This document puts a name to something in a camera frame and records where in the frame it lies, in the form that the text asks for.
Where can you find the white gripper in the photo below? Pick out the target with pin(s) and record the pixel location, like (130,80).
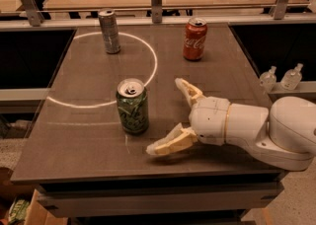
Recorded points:
(209,119)

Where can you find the green soda can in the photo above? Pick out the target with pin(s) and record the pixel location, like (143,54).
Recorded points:
(132,102)

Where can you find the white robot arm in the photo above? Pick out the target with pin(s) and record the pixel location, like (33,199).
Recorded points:
(282,135)

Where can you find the red Coca-Cola can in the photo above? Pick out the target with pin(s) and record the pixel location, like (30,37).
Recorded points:
(195,35)

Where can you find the tall silver energy can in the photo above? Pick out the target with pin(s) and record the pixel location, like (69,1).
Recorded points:
(109,28)

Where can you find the clear sanitizer bottle left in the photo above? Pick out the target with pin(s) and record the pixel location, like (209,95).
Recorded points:
(268,79)

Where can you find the clear sanitizer bottle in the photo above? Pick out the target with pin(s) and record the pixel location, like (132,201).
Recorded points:
(268,79)
(292,77)

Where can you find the clear sanitizer bottle right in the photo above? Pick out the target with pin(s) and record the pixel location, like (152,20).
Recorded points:
(292,77)

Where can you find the cardboard box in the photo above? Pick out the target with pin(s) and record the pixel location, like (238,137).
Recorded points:
(37,215)

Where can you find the green printed package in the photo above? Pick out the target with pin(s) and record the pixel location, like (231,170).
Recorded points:
(18,211)

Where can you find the left metal rail bracket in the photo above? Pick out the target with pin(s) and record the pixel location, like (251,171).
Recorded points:
(34,15)

